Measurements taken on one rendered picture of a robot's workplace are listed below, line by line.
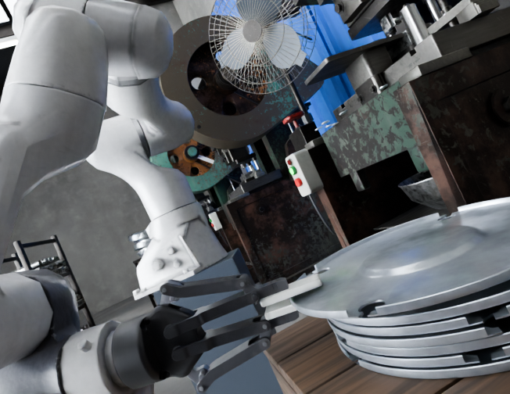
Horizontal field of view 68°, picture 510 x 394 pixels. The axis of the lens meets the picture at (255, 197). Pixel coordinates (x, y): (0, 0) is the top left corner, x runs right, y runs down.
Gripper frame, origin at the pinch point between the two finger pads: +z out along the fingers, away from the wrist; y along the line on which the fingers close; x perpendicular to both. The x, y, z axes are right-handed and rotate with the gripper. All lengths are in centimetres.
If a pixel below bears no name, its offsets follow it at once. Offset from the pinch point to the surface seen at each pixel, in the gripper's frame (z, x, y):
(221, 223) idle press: -51, 243, 5
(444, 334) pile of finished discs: 10.6, -12.7, -2.9
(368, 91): 33, 60, 28
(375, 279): 8.4, -4.3, 0.1
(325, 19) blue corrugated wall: 81, 265, 127
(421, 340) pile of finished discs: 8.7, -13.2, -2.6
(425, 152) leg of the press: 31.6, 35.1, 8.3
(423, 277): 11.7, -8.5, 0.2
